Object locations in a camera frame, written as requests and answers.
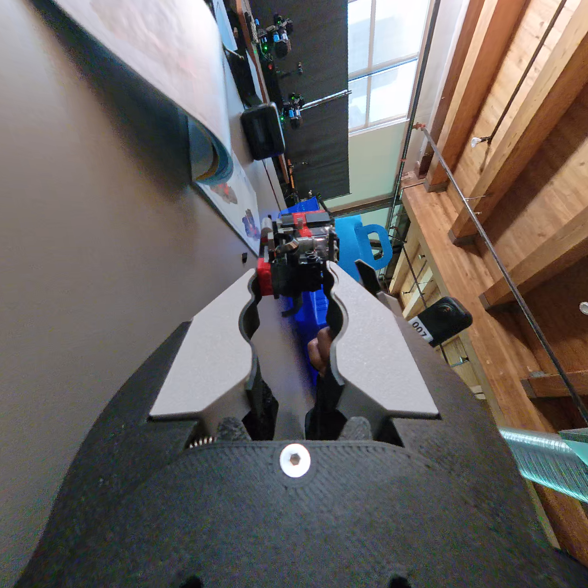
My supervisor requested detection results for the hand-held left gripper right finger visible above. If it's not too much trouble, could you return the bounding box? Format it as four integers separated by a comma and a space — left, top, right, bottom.
322, 266, 440, 421

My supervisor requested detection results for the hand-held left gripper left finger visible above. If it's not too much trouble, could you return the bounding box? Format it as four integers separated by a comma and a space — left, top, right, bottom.
148, 268, 259, 421

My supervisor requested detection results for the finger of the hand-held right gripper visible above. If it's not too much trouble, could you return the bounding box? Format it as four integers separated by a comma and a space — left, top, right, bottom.
355, 258, 386, 298
377, 292, 413, 321

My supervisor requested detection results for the black red toy brick model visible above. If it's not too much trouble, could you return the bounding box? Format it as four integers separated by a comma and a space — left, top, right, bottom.
256, 211, 341, 318

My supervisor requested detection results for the grey desk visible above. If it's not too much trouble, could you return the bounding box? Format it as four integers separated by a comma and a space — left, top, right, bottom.
0, 0, 318, 588

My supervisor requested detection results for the person's right hand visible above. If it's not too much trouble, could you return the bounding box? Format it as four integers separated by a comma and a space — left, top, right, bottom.
307, 326, 339, 378

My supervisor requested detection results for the long metal ceiling rod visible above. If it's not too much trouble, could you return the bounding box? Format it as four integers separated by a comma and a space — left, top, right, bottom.
419, 123, 588, 410

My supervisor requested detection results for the black backdrop curtain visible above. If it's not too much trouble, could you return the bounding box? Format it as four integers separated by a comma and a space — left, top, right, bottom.
248, 0, 353, 201

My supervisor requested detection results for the flat printed leaflet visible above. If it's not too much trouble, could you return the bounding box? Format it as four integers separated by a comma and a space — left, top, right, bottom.
192, 151, 263, 256

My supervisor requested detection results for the black and silver box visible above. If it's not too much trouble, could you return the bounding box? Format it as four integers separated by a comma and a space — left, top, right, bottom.
240, 101, 287, 162

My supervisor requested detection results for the large paned window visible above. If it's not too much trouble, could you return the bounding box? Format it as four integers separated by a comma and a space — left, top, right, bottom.
347, 0, 433, 137

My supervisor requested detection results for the open building instruction booklet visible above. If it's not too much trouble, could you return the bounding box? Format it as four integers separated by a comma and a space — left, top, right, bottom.
51, 0, 236, 185

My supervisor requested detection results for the silver ventilation duct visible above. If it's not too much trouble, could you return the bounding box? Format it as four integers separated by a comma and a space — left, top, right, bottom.
497, 426, 588, 504

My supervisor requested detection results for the camera rig with green lights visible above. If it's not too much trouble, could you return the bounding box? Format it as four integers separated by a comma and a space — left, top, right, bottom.
255, 13, 296, 59
279, 91, 305, 130

